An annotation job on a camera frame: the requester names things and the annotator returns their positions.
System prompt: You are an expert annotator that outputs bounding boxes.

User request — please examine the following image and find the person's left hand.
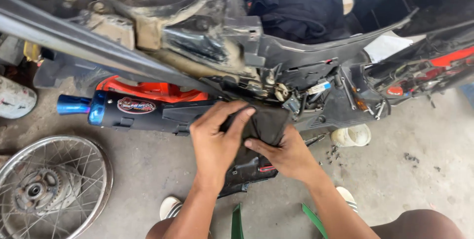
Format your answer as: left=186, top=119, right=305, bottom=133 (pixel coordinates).
left=189, top=100, right=257, bottom=190

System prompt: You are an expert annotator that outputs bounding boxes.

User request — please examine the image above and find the person's right hand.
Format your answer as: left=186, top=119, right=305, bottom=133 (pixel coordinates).
left=244, top=124, right=320, bottom=184

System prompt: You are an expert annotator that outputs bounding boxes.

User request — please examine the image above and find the black plastic panel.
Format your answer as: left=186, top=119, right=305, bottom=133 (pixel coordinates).
left=218, top=132, right=328, bottom=199

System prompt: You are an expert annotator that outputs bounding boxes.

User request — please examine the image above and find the white plastic cup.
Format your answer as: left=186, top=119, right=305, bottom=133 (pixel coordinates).
left=330, top=123, right=372, bottom=148

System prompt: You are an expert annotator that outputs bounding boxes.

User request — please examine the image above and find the green stool leg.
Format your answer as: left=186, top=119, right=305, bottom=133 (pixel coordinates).
left=231, top=203, right=244, bottom=239

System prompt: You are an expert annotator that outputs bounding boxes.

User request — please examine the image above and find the orange scooter body panel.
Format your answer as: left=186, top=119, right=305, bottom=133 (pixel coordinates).
left=96, top=76, right=210, bottom=103

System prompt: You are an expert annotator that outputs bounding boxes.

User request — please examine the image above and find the silver wrench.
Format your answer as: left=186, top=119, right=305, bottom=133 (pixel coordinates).
left=341, top=77, right=357, bottom=111

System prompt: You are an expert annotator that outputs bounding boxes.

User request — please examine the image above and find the black exhaust with blue tip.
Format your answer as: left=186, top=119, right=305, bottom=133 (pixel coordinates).
left=57, top=90, right=223, bottom=137

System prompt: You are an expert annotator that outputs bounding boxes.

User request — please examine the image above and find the dismantled black scooter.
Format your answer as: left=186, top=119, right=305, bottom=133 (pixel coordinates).
left=0, top=0, right=474, bottom=132

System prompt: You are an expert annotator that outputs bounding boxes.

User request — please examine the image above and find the black cloth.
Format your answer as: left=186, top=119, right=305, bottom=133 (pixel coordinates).
left=242, top=0, right=352, bottom=43

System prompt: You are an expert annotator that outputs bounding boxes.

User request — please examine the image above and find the white paper sheet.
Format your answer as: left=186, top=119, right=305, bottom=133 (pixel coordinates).
left=364, top=32, right=427, bottom=64

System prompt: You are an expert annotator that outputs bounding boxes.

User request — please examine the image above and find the spoked motorcycle wheel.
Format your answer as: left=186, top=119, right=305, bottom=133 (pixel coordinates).
left=0, top=135, right=114, bottom=239

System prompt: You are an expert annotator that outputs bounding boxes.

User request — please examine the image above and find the yellow object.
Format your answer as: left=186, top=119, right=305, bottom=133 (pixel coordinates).
left=23, top=41, right=44, bottom=63

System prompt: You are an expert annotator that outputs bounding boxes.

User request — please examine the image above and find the white dirty container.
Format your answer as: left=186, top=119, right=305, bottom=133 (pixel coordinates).
left=0, top=75, right=38, bottom=120

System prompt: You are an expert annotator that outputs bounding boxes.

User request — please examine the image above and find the orange handled screwdriver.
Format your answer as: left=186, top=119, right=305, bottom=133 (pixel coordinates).
left=351, top=86, right=375, bottom=116

